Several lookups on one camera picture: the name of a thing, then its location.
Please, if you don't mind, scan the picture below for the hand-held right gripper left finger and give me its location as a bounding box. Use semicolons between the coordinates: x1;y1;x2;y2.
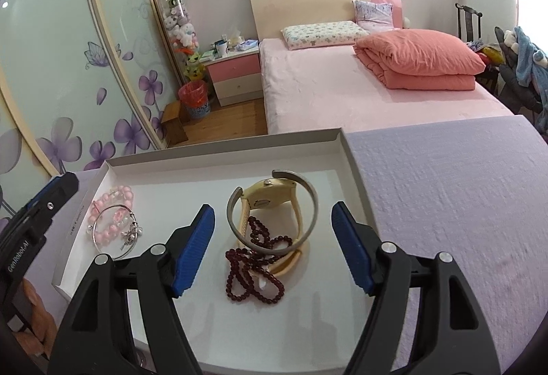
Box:
52;204;215;375

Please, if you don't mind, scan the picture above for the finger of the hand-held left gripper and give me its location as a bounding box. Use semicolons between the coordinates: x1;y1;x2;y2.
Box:
14;172;80;227

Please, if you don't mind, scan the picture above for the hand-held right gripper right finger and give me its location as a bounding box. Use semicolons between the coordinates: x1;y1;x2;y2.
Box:
331;201;502;375

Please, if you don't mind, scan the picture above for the dark red bead necklace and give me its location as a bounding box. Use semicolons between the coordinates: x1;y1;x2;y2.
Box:
225;216;294;304

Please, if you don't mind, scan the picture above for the pink bead bracelet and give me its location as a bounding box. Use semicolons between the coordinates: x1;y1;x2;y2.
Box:
88;185;135;249

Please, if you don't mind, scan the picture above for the grey metal cuff bracelet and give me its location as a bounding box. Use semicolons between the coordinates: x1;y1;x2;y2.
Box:
227;170;320;251

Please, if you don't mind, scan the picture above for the thin silver bangle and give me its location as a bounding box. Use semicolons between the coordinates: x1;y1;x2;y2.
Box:
93;205;142;260

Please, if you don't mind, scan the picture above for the grey cardboard tray box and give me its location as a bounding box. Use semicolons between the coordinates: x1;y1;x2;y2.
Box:
51;127;382;375

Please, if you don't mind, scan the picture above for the yellow wrist watch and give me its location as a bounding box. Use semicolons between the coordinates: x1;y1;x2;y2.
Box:
237;178;310;276

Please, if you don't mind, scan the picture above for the person's left hand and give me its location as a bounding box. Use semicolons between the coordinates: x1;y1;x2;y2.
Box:
13;280;59;359

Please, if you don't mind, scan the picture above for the floral glass door wardrobe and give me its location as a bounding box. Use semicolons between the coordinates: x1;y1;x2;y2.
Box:
0;0;180;222

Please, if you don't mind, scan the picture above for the bin with red bag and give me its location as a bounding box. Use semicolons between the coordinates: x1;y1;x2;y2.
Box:
177;79;210;120

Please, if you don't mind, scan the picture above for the pink bed with headboard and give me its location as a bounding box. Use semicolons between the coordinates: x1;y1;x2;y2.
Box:
248;0;514;135

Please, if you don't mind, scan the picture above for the pink white nightstand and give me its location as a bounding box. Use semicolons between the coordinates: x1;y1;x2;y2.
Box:
201;45;263;107

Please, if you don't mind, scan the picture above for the folded coral quilt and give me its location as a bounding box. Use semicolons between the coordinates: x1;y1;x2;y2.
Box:
353;29;486;90

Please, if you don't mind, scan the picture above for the plush toy display column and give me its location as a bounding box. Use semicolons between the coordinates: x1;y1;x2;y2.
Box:
158;0;202;80

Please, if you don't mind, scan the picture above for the patterned flat pillow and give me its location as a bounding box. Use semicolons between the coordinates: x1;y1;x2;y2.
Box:
281;21;370;50

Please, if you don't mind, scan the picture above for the grey office chair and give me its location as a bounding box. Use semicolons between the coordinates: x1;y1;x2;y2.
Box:
494;26;548;127

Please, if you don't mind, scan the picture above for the small lilac pillow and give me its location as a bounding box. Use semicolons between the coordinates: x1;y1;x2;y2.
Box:
352;0;394;32

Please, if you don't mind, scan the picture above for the dark wooden chair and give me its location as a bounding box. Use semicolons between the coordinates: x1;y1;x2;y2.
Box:
455;2;499;93

